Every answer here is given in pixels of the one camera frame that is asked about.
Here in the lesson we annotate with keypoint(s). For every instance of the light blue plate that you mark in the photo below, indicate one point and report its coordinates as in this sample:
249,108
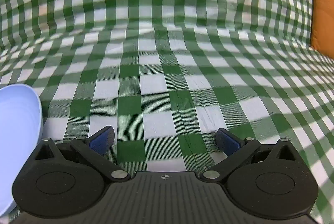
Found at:
15,135

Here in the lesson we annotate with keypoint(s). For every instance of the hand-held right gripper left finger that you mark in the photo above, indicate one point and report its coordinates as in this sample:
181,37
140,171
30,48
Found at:
100,141

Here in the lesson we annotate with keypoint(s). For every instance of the green white checkered cloth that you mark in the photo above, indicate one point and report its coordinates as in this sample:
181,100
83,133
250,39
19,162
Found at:
156,30

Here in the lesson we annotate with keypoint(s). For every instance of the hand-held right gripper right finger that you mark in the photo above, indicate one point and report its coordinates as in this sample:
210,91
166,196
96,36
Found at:
230,141

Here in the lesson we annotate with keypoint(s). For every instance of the orange cushion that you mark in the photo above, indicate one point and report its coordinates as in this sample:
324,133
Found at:
323,17

